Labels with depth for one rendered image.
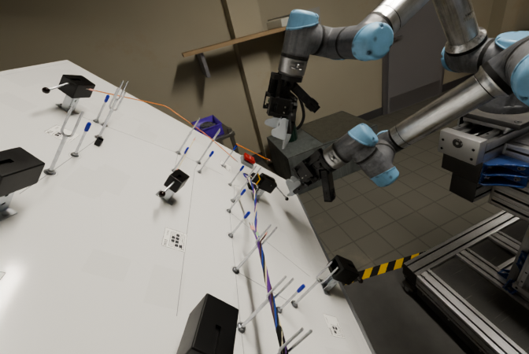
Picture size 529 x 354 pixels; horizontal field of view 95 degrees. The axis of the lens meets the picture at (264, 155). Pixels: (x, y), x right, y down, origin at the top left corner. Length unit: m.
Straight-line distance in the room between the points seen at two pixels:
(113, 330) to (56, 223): 0.19
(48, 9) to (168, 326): 2.78
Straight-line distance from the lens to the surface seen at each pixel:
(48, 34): 2.98
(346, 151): 0.75
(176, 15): 2.82
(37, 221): 0.51
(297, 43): 0.67
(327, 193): 0.82
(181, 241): 0.56
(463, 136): 1.06
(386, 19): 0.66
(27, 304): 0.44
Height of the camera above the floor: 1.60
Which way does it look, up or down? 28 degrees down
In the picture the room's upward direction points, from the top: 14 degrees counter-clockwise
